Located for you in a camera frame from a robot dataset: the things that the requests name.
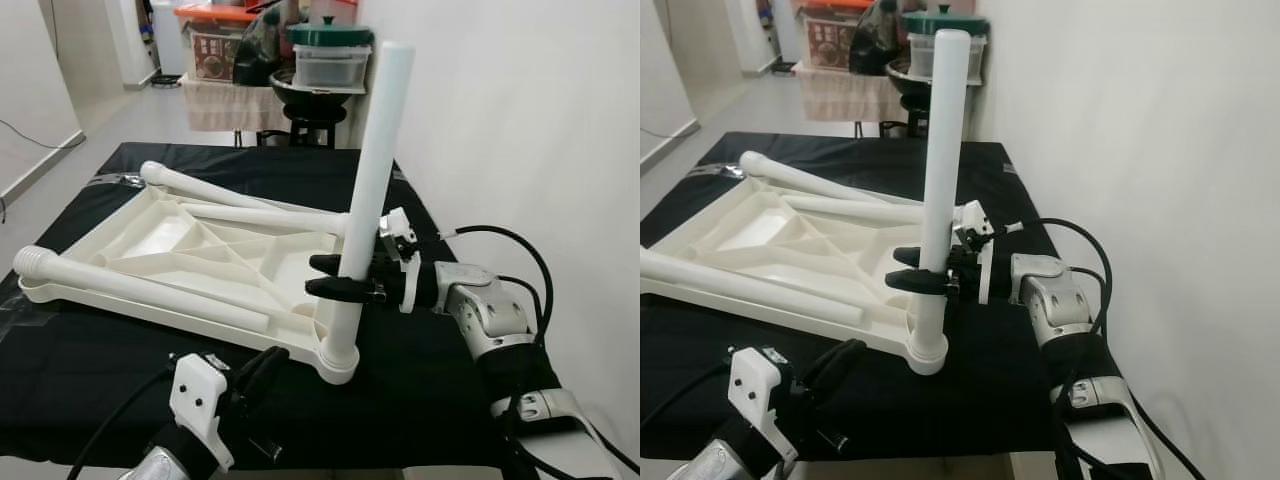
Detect black tablecloth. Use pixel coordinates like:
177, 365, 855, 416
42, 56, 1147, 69
640, 130, 1126, 463
0, 140, 561, 471

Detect green lid clear container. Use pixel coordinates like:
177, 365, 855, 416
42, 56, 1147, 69
287, 15, 374, 91
902, 5, 991, 83

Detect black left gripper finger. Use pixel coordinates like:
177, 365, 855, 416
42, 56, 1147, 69
800, 338, 869, 401
235, 345, 291, 406

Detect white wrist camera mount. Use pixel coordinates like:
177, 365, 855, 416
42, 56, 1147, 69
377, 206, 423, 314
168, 352, 238, 473
953, 200, 999, 304
728, 347, 799, 471

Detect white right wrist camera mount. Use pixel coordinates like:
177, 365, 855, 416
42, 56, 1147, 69
377, 206, 423, 314
953, 200, 999, 304

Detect white plastic children table top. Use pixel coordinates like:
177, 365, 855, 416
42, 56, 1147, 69
15, 185, 361, 386
640, 178, 951, 376

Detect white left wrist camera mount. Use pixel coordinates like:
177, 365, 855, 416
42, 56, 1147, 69
168, 352, 238, 473
728, 347, 799, 471

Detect black stool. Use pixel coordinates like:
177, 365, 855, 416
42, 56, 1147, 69
255, 105, 351, 149
878, 100, 931, 139

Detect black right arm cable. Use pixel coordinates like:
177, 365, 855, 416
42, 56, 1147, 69
438, 224, 640, 480
1000, 216, 1211, 480

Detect orange lid storage box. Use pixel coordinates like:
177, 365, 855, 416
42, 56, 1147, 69
173, 3, 246, 83
800, 0, 871, 71

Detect black bag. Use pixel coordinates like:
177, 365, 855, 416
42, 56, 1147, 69
232, 8, 296, 89
848, 0, 906, 76

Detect white fridge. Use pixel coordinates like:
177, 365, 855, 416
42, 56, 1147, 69
770, 0, 801, 63
148, 0, 186, 76

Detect beige table cloth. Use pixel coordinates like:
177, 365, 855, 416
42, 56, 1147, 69
180, 78, 296, 133
795, 62, 906, 123

